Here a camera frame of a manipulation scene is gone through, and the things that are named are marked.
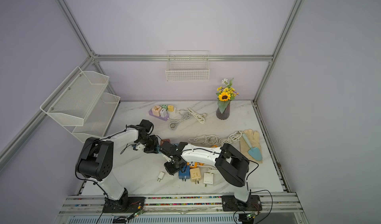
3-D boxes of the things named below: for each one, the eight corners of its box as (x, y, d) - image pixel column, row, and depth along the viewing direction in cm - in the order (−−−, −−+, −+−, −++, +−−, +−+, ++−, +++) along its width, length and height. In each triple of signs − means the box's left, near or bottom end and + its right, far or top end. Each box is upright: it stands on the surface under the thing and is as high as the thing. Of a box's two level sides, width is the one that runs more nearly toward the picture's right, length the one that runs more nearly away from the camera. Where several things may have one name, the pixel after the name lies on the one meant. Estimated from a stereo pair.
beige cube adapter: (189, 184, 80) (189, 182, 77) (189, 170, 85) (189, 167, 82) (200, 184, 80) (200, 182, 77) (200, 170, 85) (200, 167, 82)
